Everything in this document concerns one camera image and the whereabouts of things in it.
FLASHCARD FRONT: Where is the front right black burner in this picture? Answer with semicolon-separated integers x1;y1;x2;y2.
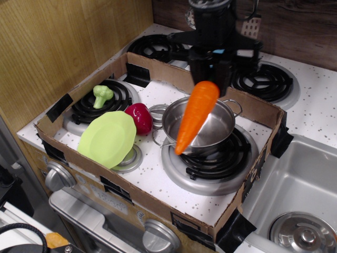
170;128;252;181

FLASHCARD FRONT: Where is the red toy pepper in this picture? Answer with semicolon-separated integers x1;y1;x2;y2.
125;103;153;135

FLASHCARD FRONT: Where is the back left black burner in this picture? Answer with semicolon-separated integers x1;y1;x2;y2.
126;34;188;63

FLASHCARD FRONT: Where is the stainless steel sink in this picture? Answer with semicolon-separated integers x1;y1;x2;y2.
240;135;336;252

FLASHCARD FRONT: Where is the stainless steel pot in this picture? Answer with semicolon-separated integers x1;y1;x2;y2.
152;97;243;156

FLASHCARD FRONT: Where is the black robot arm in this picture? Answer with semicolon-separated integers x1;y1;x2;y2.
167;1;263;96

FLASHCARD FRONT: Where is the cardboard fence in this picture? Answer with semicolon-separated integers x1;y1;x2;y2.
36;53;292;252

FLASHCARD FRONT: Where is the back right black burner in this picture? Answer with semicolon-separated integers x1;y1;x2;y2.
231;63;294;102

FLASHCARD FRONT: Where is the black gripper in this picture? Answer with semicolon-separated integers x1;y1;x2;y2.
167;29;263;97

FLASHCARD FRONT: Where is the left silver stove knob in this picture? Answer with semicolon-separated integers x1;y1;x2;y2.
45;161;76;192

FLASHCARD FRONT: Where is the black cable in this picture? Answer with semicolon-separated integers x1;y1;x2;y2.
0;222;48;253

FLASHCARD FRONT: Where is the right silver stove knob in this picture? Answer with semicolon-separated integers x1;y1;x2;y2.
142;219;181;253

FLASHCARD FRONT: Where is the silver oven door handle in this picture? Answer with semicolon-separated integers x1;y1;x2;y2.
49;190;146;252

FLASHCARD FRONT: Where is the sink drain strainer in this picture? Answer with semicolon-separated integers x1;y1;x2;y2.
269;212;336;252

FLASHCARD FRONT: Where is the green toy broccoli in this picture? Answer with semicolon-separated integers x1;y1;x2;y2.
93;85;114;109

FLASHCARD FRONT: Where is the light green plastic plate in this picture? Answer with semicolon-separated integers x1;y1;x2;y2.
77;111;136;169

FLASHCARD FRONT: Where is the orange toy carrot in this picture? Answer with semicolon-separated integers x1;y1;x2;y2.
175;81;220;155

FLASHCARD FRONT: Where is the front left black burner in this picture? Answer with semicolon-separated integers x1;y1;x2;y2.
72;79;133;125

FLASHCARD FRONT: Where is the blue plastic bowl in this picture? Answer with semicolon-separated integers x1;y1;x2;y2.
211;49;225;69

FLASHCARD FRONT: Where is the silver stove knob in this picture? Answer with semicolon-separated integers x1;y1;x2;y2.
45;161;76;192
142;219;181;253

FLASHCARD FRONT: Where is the silver disc under plate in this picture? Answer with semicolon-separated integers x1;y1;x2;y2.
112;144;143;173

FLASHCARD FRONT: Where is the black burner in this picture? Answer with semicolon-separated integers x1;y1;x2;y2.
231;63;294;102
72;79;133;125
126;34;188;63
170;128;252;181

